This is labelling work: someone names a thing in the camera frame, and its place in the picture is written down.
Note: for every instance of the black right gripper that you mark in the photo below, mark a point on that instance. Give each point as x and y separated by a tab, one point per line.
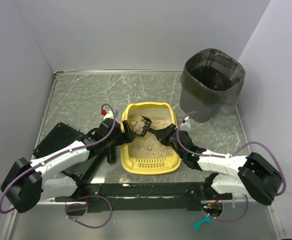
168	134

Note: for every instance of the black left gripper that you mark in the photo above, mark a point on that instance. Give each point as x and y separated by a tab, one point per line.
127	131

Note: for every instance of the black slotted litter scoop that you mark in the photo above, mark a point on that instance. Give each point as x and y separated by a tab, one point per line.
146	127

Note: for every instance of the yellow litter box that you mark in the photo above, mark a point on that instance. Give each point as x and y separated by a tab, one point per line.
149	166

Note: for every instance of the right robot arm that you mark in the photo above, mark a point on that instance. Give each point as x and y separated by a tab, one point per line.
250	175

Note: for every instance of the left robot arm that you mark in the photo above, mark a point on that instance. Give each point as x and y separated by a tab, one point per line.
29	182

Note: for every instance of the cat litter pellets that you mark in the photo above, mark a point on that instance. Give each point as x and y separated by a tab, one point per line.
147	147

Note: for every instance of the black glitter microphone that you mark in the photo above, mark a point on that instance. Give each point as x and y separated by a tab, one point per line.
111	154

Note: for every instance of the black ribbed tray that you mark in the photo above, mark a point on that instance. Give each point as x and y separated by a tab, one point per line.
58	138

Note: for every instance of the grey trash bin with bag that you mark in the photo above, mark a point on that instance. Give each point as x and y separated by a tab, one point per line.
210	80

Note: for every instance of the teal plastic piece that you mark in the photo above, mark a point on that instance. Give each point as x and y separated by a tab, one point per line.
197	225

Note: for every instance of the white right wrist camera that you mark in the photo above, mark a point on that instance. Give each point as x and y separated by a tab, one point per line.
185	124

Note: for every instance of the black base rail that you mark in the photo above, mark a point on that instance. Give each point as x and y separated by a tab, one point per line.
142	196

